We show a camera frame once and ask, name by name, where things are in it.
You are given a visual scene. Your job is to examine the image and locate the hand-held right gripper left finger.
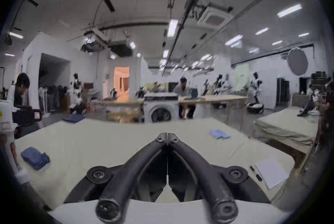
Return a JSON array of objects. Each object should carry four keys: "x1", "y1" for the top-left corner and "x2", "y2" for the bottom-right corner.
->
[{"x1": 64, "y1": 132, "x2": 167, "y2": 224}]

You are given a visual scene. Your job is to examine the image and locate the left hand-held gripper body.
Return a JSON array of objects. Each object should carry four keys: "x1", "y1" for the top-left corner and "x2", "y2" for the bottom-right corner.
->
[{"x1": 0, "y1": 101, "x2": 15, "y2": 138}]

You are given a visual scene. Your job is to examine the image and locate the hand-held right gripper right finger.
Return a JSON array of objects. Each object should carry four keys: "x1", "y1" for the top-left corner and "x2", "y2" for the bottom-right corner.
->
[{"x1": 168, "y1": 132, "x2": 271, "y2": 224}]

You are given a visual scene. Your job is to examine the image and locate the light blue folded cloth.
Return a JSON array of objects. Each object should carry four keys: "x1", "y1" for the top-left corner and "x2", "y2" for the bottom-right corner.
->
[{"x1": 210, "y1": 129, "x2": 231, "y2": 140}]

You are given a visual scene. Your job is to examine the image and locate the black pen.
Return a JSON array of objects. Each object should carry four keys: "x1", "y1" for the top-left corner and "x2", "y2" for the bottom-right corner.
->
[{"x1": 250, "y1": 165, "x2": 263, "y2": 182}]

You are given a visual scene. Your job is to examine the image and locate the dark blue folded garment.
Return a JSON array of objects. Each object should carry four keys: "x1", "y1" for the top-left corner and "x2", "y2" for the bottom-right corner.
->
[{"x1": 21, "y1": 147, "x2": 51, "y2": 171}]

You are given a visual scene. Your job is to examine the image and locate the clothes rack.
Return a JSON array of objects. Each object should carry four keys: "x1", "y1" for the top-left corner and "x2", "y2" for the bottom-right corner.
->
[{"x1": 39, "y1": 84, "x2": 69, "y2": 112}]

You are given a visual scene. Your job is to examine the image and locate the white notebook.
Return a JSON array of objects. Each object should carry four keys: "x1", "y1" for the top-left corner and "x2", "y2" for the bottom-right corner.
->
[{"x1": 254, "y1": 157, "x2": 290, "y2": 190}]

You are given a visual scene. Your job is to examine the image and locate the dark blue flat garment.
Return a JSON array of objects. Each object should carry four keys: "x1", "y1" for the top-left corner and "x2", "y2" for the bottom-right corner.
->
[{"x1": 62, "y1": 115, "x2": 86, "y2": 123}]

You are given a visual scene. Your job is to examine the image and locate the black and white humanoid robot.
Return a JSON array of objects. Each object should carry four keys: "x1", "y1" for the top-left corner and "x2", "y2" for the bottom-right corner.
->
[
  {"x1": 69, "y1": 73, "x2": 86, "y2": 115},
  {"x1": 246, "y1": 72, "x2": 265, "y2": 114}
]

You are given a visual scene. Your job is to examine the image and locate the white washing machine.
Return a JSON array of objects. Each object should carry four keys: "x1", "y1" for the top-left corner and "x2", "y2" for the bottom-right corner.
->
[{"x1": 144, "y1": 96, "x2": 180, "y2": 124}]

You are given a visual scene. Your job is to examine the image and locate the wooden table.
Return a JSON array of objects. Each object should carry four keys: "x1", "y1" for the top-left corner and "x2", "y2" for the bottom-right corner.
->
[{"x1": 178, "y1": 95, "x2": 249, "y2": 131}]

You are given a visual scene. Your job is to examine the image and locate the bed with pale green sheet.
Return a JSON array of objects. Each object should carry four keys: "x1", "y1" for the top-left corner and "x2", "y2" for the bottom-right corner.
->
[{"x1": 254, "y1": 106, "x2": 322, "y2": 166}]

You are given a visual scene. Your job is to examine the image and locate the round grey reflector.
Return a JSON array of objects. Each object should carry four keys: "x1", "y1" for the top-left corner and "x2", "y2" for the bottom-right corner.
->
[{"x1": 287, "y1": 47, "x2": 309, "y2": 76}]

